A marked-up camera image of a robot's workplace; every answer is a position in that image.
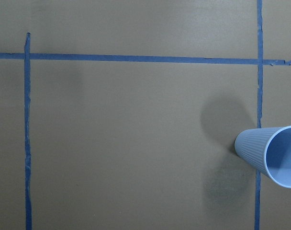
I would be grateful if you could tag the blue ribbed plastic cup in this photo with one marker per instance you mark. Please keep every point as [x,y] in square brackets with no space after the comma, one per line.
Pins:
[269,151]

